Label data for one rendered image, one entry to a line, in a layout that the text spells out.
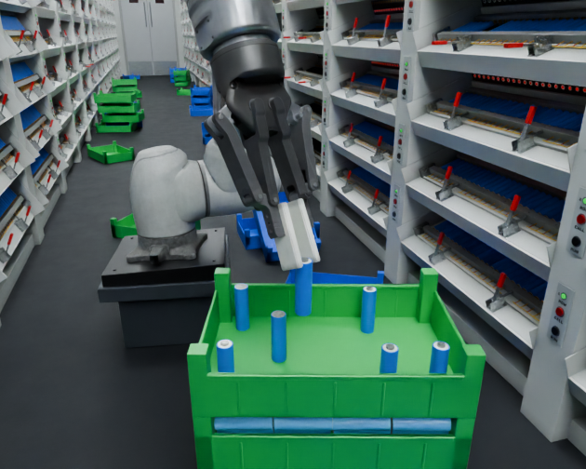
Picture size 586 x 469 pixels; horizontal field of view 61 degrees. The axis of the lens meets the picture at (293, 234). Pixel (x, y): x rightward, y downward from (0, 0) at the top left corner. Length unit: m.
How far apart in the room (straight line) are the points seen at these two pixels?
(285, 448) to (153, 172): 0.85
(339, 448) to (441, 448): 0.11
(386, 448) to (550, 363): 0.62
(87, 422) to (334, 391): 0.78
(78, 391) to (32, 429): 0.13
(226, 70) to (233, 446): 0.40
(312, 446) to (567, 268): 0.65
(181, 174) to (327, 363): 0.78
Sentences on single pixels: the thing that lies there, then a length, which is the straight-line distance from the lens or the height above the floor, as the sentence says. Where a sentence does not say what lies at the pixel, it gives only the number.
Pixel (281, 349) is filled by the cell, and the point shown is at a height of 0.42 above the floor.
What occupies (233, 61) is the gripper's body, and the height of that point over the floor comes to 0.75.
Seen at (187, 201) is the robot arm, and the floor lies 0.38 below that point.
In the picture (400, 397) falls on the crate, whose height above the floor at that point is 0.43.
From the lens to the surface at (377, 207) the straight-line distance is 1.83.
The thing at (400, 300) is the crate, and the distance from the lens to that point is 0.72.
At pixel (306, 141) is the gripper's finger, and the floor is 0.67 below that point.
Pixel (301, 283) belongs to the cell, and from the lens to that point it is 0.53.
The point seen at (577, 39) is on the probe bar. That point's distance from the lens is 1.11.
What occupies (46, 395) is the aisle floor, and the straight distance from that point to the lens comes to 1.34.
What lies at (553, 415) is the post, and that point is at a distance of 1.19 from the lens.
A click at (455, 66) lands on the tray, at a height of 0.70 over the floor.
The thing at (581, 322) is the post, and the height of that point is 0.29.
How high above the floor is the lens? 0.78
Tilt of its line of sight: 22 degrees down
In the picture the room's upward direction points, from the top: straight up
